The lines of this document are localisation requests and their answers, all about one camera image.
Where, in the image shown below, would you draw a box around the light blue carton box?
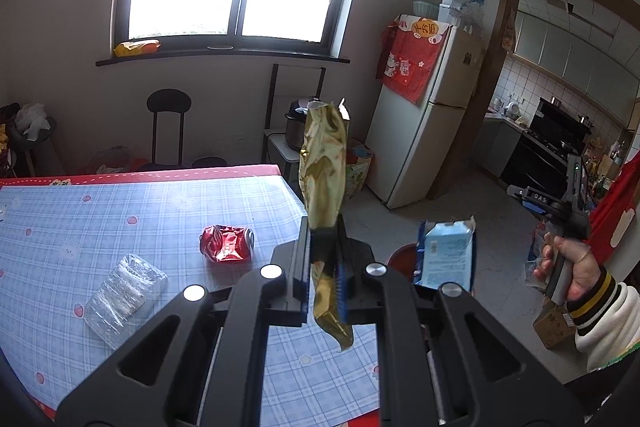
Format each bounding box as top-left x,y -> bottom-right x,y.
412,216 -> 477,293

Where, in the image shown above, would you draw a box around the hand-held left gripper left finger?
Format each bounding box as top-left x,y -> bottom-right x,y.
56,216 -> 312,427

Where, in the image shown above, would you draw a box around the dark folding frame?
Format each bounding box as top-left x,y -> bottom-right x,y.
264,63 -> 327,142

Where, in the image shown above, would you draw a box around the reddish brown trash bin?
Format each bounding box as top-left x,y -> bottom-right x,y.
387,243 -> 426,283

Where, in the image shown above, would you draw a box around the white refrigerator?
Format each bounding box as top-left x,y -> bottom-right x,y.
365,14 -> 487,210

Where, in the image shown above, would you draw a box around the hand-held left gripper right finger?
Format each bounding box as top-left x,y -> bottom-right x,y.
312,214 -> 586,427

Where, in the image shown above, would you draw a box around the yellow snack bag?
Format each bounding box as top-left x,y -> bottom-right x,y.
114,39 -> 162,58

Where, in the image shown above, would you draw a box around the gold snack wrapper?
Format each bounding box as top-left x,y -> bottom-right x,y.
297,97 -> 355,353

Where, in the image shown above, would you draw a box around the blue plaid tablecloth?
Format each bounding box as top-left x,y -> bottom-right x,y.
0,164 -> 386,427

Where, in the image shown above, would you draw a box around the crushed clear plastic bottle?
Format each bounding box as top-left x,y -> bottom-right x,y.
84,253 -> 169,349

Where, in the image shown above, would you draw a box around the person's right hand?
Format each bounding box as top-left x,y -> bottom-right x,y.
532,232 -> 608,303

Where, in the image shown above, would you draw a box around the black round-back chair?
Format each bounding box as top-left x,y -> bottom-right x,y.
146,88 -> 193,168

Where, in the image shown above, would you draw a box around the cardboard box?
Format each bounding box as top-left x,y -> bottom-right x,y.
532,297 -> 578,350

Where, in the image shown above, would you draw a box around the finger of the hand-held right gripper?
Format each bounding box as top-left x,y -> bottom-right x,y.
506,185 -> 531,208

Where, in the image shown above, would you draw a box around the white boxes on refrigerator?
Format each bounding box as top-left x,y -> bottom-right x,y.
440,0 -> 468,25

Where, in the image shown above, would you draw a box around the red printed cloth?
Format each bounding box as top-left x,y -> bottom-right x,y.
376,14 -> 453,105

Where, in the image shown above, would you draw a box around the crushed red can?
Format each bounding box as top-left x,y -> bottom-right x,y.
200,225 -> 256,263

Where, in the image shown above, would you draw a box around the small white-topped side table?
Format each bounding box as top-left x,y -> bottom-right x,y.
263,132 -> 306,188

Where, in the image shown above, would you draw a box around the grey kitchen counter cabinet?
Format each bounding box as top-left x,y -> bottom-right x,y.
472,112 -> 526,178

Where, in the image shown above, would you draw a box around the wooden door frame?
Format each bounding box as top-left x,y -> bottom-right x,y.
430,0 -> 640,202

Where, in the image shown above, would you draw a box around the black kitchen stove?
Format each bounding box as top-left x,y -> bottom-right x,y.
500,97 -> 593,202

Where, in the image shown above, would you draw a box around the colourful printed bag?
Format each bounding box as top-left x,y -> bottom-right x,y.
344,139 -> 375,200

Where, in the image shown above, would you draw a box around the dark pressure cooker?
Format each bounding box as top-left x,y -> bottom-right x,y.
284,97 -> 321,152

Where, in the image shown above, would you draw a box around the white crumpled plastic bag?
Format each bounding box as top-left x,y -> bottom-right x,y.
14,103 -> 51,140

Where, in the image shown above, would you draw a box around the red white garment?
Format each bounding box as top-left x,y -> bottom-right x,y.
587,167 -> 640,258

